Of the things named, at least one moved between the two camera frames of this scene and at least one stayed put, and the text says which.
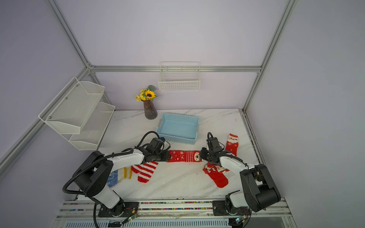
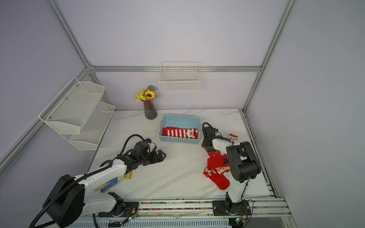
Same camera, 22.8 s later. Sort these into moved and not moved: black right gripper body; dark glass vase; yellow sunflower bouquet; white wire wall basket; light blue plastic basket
Moved: black right gripper body
Not moved: dark glass vase; yellow sunflower bouquet; white wire wall basket; light blue plastic basket
